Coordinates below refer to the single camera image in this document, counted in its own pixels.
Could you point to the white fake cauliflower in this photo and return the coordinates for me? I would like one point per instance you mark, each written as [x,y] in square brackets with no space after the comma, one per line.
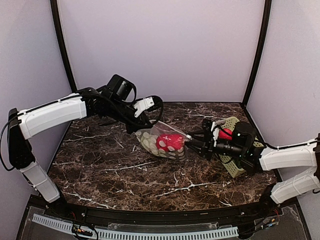
[148,141]

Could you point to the red fake apple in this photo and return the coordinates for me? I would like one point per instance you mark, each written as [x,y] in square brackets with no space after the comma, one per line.
[175,142]

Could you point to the black right corner frame post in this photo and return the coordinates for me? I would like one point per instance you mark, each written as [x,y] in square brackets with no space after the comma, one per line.
[258,52]

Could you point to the red fake fruit in basket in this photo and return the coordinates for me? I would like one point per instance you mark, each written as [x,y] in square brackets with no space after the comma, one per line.
[225,134]

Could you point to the red fake round fruit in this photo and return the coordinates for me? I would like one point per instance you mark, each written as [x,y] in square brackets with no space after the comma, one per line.
[162,142]

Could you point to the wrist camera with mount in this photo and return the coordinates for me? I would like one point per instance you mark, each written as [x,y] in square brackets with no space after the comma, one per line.
[210,132]
[150,103]

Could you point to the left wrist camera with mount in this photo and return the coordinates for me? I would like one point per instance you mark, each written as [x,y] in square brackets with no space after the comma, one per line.
[150,103]

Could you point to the clear zip top bag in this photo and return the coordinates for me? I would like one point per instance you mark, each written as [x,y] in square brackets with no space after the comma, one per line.
[163,128]

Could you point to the white slotted cable duct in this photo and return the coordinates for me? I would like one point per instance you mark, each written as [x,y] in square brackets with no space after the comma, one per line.
[117,231]

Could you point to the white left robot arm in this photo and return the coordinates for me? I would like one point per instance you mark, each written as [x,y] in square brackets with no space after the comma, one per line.
[22,125]

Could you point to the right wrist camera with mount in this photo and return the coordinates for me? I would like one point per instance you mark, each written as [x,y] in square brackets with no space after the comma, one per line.
[210,132]

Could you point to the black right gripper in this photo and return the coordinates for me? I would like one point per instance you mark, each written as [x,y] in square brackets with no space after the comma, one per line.
[206,148]

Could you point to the pale green plastic basket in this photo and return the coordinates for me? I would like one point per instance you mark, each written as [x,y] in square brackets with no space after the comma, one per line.
[245,136]

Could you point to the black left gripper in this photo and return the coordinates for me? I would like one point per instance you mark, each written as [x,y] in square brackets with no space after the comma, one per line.
[140,123]

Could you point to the black corner frame post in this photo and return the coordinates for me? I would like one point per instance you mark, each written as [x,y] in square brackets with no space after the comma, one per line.
[54,5]
[258,52]

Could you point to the black front rail with electronics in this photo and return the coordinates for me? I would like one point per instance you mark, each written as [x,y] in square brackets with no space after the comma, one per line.
[285,222]

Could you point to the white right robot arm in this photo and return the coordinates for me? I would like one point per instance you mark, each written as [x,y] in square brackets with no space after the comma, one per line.
[305,154]

